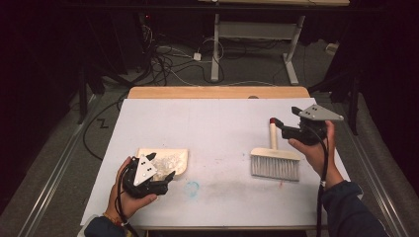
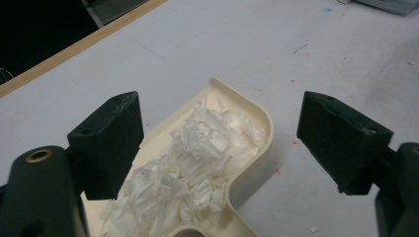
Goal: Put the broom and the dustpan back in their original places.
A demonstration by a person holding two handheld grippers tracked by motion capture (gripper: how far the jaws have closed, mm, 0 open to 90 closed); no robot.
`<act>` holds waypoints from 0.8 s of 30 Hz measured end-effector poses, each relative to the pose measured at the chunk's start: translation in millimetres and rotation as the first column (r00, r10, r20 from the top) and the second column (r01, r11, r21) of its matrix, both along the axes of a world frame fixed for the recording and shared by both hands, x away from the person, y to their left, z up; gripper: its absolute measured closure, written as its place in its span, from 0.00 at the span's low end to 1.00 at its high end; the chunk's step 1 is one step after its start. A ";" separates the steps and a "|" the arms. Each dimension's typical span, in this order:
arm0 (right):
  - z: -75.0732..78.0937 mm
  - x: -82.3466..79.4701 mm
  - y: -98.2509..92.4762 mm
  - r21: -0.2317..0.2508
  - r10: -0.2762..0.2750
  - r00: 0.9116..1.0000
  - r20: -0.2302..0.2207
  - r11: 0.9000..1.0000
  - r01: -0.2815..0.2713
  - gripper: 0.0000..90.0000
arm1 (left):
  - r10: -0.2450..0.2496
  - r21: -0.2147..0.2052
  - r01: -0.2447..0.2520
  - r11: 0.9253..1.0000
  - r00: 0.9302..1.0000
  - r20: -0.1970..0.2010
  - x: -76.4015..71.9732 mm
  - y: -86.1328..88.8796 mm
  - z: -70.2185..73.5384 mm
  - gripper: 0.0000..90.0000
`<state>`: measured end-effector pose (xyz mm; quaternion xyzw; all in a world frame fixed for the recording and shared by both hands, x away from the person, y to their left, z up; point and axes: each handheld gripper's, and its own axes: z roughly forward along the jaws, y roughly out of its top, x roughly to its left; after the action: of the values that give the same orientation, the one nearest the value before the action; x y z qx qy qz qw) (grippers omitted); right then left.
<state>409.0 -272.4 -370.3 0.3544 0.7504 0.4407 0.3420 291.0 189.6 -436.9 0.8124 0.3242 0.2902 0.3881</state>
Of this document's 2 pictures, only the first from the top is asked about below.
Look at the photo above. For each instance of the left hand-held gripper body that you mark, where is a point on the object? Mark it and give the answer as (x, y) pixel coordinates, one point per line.
(145, 171)

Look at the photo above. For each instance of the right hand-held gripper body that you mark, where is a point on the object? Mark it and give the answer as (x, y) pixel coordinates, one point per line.
(318, 113)

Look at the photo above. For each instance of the beige plastic dustpan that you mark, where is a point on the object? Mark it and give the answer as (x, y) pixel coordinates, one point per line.
(181, 154)

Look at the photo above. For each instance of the person's left hand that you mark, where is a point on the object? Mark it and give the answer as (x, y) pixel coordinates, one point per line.
(123, 205)

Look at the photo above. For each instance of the person's right hand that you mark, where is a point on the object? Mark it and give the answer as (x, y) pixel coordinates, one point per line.
(318, 158)

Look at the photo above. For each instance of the black metal stand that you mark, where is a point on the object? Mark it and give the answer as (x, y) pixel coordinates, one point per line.
(353, 105)
(82, 98)

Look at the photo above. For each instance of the white table cover sheet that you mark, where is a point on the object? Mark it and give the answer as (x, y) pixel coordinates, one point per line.
(224, 125)

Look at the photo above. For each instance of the small white box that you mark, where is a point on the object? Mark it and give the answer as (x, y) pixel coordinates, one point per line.
(332, 48)

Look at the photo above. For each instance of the white power adapter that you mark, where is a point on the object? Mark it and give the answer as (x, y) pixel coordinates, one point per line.
(197, 56)

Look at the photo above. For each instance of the metal floor rail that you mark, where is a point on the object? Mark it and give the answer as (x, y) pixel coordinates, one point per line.
(52, 184)
(392, 210)

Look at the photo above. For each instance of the white metal desk frame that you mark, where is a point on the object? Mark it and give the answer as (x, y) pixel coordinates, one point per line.
(214, 49)

